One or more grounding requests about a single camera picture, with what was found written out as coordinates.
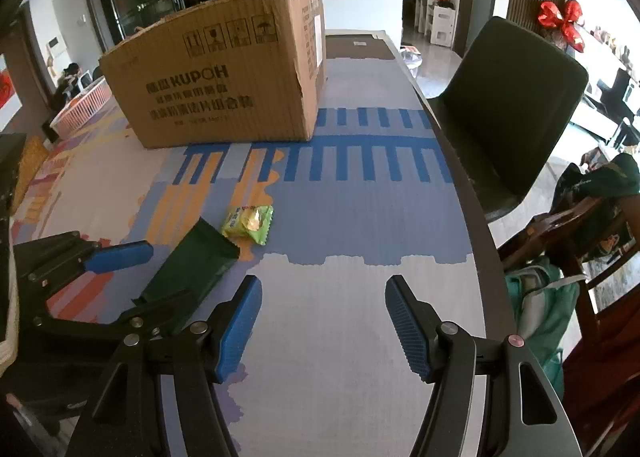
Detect red bow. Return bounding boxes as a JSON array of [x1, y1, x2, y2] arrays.
[[537, 0, 586, 52]]

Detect small yellow-green snack packet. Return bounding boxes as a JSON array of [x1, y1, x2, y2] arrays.
[[221, 204, 275, 245]]

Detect white shelf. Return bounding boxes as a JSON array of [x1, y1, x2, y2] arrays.
[[417, 0, 458, 45]]

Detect dark green snack packet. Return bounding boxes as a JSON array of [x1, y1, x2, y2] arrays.
[[131, 217, 241, 308]]

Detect dark green jacket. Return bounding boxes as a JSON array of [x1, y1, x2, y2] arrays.
[[550, 152, 640, 258]]

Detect pink white basket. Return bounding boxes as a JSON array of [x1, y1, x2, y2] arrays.
[[50, 77, 118, 140]]

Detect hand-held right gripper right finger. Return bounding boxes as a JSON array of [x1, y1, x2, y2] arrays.
[[384, 274, 583, 457]]

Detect wooden chair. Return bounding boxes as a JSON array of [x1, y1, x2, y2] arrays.
[[497, 194, 640, 457]]

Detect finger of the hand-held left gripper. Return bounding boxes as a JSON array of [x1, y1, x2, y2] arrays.
[[12, 231, 154, 298], [20, 289, 196, 368]]

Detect cardboard box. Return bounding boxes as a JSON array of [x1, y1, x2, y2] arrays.
[[98, 0, 328, 149]]

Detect light green bag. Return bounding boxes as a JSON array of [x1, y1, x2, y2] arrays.
[[505, 257, 581, 395]]

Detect clear plastic container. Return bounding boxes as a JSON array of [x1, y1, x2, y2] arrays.
[[400, 44, 425, 78]]

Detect printed table mat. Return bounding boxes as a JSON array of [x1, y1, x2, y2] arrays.
[[10, 30, 516, 457]]

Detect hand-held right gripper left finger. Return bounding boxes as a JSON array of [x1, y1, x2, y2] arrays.
[[65, 274, 263, 457]]

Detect black chair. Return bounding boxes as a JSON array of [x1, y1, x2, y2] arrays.
[[427, 16, 590, 223]]

